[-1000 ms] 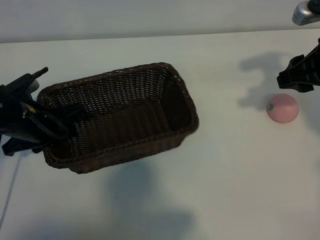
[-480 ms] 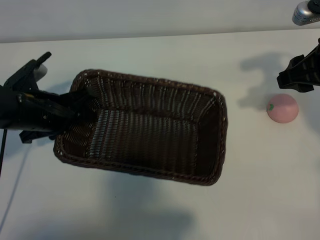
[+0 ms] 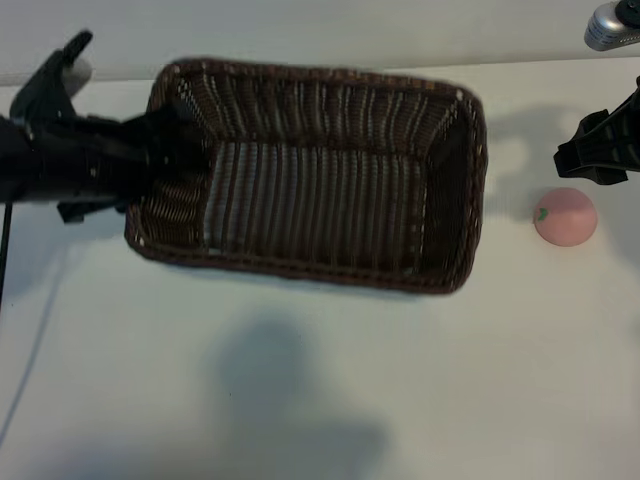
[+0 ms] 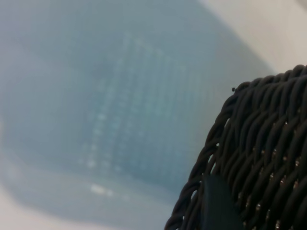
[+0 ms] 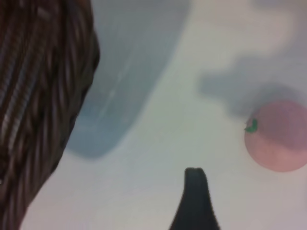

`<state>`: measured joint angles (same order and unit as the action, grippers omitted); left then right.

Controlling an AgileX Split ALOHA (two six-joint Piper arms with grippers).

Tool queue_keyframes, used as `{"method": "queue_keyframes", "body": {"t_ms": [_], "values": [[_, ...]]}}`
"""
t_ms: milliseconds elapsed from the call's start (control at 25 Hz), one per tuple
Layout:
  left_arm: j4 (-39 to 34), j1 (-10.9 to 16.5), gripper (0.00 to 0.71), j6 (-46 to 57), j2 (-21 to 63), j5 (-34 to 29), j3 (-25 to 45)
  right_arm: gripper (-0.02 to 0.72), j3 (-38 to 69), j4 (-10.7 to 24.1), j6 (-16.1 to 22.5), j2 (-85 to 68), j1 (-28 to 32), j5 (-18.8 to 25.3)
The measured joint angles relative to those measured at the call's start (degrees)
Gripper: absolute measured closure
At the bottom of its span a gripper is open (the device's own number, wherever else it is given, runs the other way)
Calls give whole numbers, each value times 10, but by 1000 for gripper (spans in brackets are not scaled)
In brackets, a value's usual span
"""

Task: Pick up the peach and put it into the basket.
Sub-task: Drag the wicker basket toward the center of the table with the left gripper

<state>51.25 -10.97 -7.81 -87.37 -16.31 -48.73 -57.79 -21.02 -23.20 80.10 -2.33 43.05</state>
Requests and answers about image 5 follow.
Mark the dark brown woven basket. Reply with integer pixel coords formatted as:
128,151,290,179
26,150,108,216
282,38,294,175
0,0,101,230

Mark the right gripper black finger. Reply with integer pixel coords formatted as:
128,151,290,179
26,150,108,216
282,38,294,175
169,167,222,230

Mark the pink peach with green leaf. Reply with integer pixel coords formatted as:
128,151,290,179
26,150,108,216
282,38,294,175
244,100,307,173

